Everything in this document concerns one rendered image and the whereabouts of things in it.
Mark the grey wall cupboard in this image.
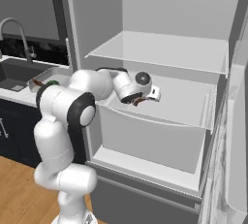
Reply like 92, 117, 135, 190
0, 0, 61, 42

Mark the green broccoli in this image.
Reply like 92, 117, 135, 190
45, 79, 60, 88

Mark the clear tupperware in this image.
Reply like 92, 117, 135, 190
26, 66, 74, 95

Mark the pale cupboard handle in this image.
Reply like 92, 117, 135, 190
0, 118, 9, 139

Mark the dark grey sink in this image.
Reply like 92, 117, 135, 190
0, 56, 52, 93

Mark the grey curved tap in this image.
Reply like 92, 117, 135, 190
0, 16, 38, 65

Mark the grey freezer drawer front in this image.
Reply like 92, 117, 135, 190
88, 169, 202, 224

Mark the brown chicken drumstick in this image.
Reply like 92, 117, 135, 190
31, 78, 47, 88
132, 96, 147, 108

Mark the grey open fridge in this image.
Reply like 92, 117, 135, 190
57, 0, 248, 224

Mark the grey fridge door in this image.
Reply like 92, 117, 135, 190
197, 17, 248, 224

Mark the dark navy base cupboard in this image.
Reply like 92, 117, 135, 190
0, 98, 45, 170

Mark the clear glass fridge shelf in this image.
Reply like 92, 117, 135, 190
84, 29, 231, 76

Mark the pale grey fridge drawer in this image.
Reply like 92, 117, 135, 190
95, 72, 218, 175

